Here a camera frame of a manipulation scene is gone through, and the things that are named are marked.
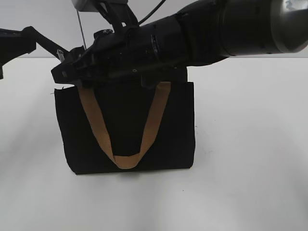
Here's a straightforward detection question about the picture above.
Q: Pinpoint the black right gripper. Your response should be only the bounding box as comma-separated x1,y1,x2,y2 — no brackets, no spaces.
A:
51,9,189,86

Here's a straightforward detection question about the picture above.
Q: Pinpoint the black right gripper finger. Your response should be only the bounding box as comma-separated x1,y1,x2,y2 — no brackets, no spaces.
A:
0,26,69,79

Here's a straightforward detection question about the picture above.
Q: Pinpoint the silver zipper pull with ring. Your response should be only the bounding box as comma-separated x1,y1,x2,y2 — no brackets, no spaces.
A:
57,49,65,62

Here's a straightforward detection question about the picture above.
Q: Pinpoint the black canvas tote bag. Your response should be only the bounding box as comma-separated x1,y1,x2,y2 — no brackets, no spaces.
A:
54,77,195,175

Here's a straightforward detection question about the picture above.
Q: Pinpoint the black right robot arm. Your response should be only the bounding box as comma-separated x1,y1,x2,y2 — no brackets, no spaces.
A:
51,0,308,87

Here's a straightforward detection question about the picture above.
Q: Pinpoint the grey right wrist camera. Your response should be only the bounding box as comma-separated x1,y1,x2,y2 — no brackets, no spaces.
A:
71,0,128,12

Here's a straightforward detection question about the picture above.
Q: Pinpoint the tan front bag handle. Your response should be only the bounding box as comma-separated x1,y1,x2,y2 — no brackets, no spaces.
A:
77,82,171,169

